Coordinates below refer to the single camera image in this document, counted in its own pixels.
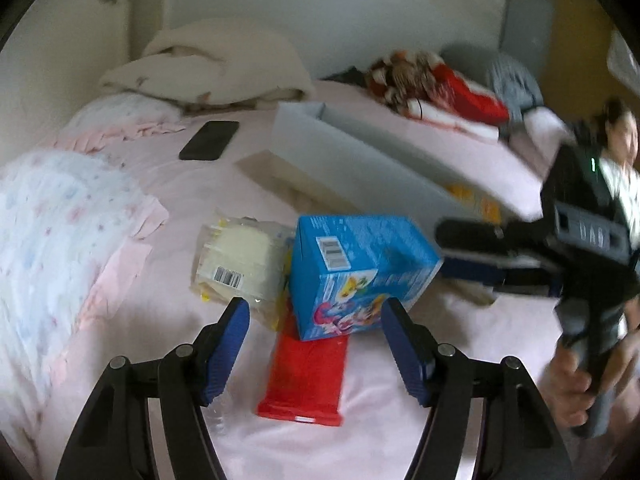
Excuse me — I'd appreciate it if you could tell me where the grey panel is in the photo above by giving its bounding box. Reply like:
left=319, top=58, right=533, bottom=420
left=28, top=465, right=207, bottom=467
left=502, top=0, right=558, bottom=68

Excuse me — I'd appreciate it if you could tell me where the cream padded headboard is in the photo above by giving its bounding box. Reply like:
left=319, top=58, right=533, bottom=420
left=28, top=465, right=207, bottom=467
left=0, top=0, right=136, bottom=126

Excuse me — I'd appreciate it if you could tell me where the white garment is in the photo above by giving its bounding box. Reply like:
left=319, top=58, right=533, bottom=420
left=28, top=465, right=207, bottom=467
left=500, top=107, right=576, bottom=161

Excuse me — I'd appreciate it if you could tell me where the floral white quilt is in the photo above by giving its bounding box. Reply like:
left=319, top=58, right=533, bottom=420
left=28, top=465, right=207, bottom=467
left=0, top=147, right=171, bottom=461

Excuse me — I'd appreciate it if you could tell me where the red patterned cloth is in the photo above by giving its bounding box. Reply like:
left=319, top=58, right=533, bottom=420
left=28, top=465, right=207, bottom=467
left=365, top=50, right=511, bottom=136

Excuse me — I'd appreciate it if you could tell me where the person's right hand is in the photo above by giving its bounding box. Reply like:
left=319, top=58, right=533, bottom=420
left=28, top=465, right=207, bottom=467
left=548, top=347, right=592, bottom=429

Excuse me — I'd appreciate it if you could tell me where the red snack packet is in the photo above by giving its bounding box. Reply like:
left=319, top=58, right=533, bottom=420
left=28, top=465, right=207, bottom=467
left=256, top=305, right=351, bottom=428

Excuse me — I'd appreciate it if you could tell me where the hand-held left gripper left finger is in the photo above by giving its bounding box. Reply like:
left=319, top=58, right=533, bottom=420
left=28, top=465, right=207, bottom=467
left=55, top=297, right=251, bottom=480

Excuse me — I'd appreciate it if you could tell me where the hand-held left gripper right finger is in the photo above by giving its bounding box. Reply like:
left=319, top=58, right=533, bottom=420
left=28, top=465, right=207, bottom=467
left=381, top=297, right=573, bottom=480

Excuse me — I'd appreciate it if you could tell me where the floral pillow with pink frill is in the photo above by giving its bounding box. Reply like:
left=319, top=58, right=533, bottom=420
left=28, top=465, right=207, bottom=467
left=50, top=92, right=186, bottom=153

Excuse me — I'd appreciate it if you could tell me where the black smartphone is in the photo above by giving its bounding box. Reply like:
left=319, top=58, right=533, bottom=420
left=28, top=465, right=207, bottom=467
left=179, top=120, right=241, bottom=162

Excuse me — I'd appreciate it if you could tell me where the person's upper body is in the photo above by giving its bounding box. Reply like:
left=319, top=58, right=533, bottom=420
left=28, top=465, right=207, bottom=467
left=597, top=97, right=640, bottom=241

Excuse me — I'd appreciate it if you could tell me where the dark cloth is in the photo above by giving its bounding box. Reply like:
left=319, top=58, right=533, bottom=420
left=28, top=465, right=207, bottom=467
left=320, top=66, right=373, bottom=86

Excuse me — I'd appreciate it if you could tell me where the folded cream blanket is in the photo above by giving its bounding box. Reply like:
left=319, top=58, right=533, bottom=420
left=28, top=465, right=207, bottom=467
left=97, top=17, right=318, bottom=111

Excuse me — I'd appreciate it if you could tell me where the person's right forearm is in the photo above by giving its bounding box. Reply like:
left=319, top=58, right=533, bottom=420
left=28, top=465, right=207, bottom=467
left=607, top=305, right=640, bottom=396

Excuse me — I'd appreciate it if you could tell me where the white fabric storage box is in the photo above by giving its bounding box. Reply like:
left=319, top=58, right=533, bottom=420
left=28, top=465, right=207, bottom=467
left=235, top=101, right=548, bottom=241

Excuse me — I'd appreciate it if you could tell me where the clear bread packet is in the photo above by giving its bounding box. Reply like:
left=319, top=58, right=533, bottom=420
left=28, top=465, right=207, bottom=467
left=192, top=212, right=296, bottom=332

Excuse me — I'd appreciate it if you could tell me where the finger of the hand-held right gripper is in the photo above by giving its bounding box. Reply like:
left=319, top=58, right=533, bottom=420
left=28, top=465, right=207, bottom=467
left=434, top=217, right=556, bottom=261
left=440, top=255, right=563, bottom=298

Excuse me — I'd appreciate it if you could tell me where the blue cartoon carton box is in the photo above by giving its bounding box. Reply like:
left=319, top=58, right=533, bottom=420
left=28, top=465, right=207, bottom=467
left=290, top=214, right=445, bottom=343

